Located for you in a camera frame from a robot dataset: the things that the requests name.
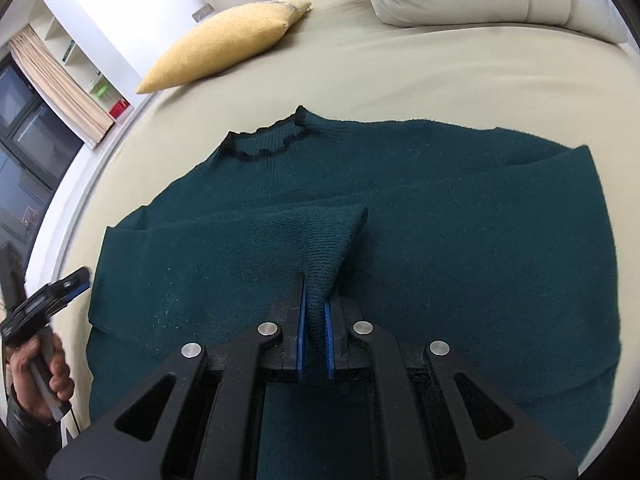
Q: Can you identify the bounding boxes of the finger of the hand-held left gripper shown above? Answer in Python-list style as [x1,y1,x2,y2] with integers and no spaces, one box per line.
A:
[50,281,93,317]
[47,267,91,295]

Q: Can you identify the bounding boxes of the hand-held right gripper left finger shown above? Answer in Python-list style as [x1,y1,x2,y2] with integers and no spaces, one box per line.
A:
[45,272,307,480]

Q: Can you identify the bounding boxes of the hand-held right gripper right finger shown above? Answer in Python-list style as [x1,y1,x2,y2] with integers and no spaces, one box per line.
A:
[324,290,594,480]

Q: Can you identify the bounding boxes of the dark green knit sweater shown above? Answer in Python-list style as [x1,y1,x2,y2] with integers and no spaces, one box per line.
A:
[86,105,622,480]

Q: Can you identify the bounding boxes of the person's left forearm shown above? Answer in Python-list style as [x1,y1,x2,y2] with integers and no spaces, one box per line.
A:
[0,390,68,466]

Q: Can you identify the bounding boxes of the person's left hand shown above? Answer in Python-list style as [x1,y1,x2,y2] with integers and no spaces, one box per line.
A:
[7,332,77,413]

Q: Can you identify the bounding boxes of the white window ledge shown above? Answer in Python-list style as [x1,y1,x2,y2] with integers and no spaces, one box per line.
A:
[27,95,153,291]

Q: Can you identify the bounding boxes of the dark window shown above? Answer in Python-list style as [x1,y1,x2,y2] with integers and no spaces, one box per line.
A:
[0,52,86,266]

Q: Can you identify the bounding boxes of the beige curtain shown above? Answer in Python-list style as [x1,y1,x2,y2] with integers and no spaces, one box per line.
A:
[9,25,115,149]

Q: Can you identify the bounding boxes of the yellow pillow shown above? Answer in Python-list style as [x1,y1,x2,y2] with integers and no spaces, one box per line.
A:
[136,0,312,95]

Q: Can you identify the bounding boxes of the white wall shelf unit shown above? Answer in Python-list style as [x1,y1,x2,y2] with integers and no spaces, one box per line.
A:
[30,0,134,122]

